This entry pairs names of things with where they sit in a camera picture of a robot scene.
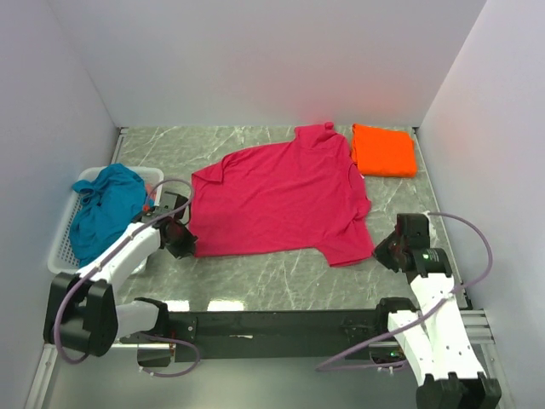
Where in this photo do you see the folded orange t shirt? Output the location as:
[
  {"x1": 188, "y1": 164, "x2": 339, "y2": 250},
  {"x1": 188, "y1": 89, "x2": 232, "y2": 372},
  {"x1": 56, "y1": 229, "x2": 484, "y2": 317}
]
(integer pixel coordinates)
[{"x1": 351, "y1": 124, "x2": 417, "y2": 178}]

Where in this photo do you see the pink t shirt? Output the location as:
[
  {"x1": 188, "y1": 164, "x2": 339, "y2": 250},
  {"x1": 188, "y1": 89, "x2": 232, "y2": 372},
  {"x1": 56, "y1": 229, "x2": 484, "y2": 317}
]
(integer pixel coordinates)
[{"x1": 189, "y1": 123, "x2": 374, "y2": 267}]

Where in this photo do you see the white plastic laundry basket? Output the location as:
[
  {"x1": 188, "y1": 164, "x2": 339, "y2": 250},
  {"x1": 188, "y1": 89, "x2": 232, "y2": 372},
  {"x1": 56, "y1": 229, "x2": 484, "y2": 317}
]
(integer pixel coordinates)
[{"x1": 47, "y1": 166, "x2": 164, "y2": 274}]

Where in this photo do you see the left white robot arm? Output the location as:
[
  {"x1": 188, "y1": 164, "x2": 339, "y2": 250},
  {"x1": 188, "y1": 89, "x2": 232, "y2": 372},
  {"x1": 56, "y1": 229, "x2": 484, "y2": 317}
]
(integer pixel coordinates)
[{"x1": 43, "y1": 193, "x2": 197, "y2": 364}]

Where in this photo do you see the black base beam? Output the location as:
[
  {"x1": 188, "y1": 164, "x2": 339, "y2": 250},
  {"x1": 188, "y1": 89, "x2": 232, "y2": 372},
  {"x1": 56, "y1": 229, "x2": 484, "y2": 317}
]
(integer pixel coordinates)
[{"x1": 158, "y1": 307, "x2": 387, "y2": 360}]

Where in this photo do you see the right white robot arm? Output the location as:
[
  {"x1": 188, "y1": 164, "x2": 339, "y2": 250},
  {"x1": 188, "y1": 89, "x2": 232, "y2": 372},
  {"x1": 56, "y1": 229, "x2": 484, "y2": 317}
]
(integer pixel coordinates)
[{"x1": 373, "y1": 213, "x2": 502, "y2": 408}]

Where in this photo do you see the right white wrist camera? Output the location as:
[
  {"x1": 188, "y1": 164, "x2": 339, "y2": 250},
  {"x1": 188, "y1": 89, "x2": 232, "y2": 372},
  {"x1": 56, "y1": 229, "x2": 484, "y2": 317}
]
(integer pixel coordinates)
[{"x1": 425, "y1": 211, "x2": 437, "y2": 241}]

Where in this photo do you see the aluminium frame rail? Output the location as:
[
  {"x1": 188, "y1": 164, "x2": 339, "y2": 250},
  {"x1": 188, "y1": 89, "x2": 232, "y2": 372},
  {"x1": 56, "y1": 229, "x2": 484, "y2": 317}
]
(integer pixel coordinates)
[{"x1": 23, "y1": 308, "x2": 516, "y2": 409}]

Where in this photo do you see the blue t shirt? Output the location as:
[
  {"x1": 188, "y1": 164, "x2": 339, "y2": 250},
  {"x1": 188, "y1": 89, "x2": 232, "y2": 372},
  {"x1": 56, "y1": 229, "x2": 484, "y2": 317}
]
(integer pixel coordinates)
[{"x1": 69, "y1": 164, "x2": 146, "y2": 267}]

